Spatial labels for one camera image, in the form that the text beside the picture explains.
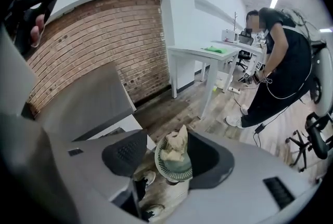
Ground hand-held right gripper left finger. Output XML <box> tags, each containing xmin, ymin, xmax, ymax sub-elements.
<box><xmin>101</xmin><ymin>129</ymin><xmax>148</xmax><ymax>177</ymax></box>

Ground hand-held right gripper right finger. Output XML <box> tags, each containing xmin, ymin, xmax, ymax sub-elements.
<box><xmin>187</xmin><ymin>131</ymin><xmax>235</xmax><ymax>189</ymax></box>

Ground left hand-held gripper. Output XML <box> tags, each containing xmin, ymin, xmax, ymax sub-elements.
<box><xmin>4</xmin><ymin>0</ymin><xmax>63</xmax><ymax>56</ymax></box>

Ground cream clothes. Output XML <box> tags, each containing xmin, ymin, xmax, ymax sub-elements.
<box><xmin>161</xmin><ymin>124</ymin><xmax>189</xmax><ymax>163</ymax></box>

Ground person's left hand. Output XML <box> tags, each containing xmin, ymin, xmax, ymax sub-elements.
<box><xmin>30</xmin><ymin>14</ymin><xmax>46</xmax><ymax>48</ymax></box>

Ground person's right shoe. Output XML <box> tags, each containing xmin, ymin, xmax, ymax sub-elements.
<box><xmin>140</xmin><ymin>170</ymin><xmax>157</xmax><ymax>188</ymax></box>

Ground person's shoe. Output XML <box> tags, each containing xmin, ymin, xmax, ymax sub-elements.
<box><xmin>145</xmin><ymin>203</ymin><xmax>167</xmax><ymax>219</ymax></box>
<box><xmin>140</xmin><ymin>170</ymin><xmax>157</xmax><ymax>188</ymax></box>

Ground black power adapter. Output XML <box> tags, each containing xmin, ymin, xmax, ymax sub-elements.
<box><xmin>253</xmin><ymin>123</ymin><xmax>266</xmax><ymax>147</ymax></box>

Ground person's left shoe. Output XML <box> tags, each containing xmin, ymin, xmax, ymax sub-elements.
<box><xmin>145</xmin><ymin>203</ymin><xmax>167</xmax><ymax>219</ymax></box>

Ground white table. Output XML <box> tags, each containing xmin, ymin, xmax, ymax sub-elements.
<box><xmin>211</xmin><ymin>40</ymin><xmax>264</xmax><ymax>73</ymax></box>
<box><xmin>167</xmin><ymin>45</ymin><xmax>241</xmax><ymax>120</ymax></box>

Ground white box appliance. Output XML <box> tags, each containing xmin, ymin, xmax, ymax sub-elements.
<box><xmin>221</xmin><ymin>29</ymin><xmax>239</xmax><ymax>43</ymax></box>

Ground black mesh office chair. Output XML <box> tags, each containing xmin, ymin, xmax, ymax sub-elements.
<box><xmin>228</xmin><ymin>30</ymin><xmax>254</xmax><ymax>73</ymax></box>

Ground grey white office chair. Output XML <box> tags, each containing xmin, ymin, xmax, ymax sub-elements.
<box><xmin>311</xmin><ymin>41</ymin><xmax>333</xmax><ymax>117</ymax></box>

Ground white coat rack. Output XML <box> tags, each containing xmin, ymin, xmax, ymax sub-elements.
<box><xmin>232</xmin><ymin>10</ymin><xmax>241</xmax><ymax>32</ymax></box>

